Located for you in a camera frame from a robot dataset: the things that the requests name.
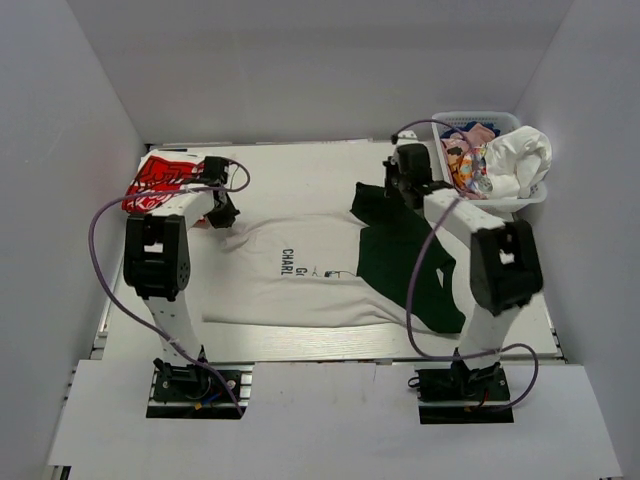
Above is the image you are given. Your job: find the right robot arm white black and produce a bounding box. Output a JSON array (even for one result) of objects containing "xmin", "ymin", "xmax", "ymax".
[{"xmin": 383, "ymin": 135, "xmax": 543, "ymax": 372}]

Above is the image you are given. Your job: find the pink orange print t-shirt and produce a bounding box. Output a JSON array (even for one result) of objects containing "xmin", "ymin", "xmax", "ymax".
[{"xmin": 440, "ymin": 125, "xmax": 496, "ymax": 199}]

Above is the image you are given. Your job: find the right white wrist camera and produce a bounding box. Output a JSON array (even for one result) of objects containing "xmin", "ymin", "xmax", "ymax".
[{"xmin": 391, "ymin": 130, "xmax": 419, "ymax": 147}]

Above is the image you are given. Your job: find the white colourful print t-shirt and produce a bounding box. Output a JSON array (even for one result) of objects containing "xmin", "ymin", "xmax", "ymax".
[{"xmin": 485, "ymin": 126, "xmax": 552, "ymax": 200}]

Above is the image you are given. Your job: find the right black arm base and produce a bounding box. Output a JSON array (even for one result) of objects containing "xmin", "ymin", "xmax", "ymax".
[{"xmin": 407, "ymin": 364, "xmax": 514, "ymax": 425}]

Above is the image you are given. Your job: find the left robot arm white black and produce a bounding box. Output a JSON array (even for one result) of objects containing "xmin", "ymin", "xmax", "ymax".
[{"xmin": 123, "ymin": 156, "xmax": 239, "ymax": 366}]

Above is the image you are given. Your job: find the white plastic basket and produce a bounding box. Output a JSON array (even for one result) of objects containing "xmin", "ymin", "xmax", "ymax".
[{"xmin": 431, "ymin": 111, "xmax": 547, "ymax": 216}]

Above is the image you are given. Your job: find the white green Charlie Brown t-shirt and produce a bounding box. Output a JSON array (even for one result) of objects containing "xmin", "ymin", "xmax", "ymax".
[{"xmin": 196, "ymin": 183, "xmax": 465, "ymax": 335}]

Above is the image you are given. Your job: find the folded red white t-shirt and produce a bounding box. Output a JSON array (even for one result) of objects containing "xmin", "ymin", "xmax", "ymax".
[{"xmin": 121, "ymin": 150, "xmax": 204, "ymax": 214}]

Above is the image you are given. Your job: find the blue garment in basket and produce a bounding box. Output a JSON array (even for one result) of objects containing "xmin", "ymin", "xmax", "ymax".
[{"xmin": 465, "ymin": 121, "xmax": 502, "ymax": 137}]

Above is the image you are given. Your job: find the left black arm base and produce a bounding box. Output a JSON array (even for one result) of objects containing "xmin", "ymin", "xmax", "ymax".
[{"xmin": 146, "ymin": 358, "xmax": 252, "ymax": 420}]

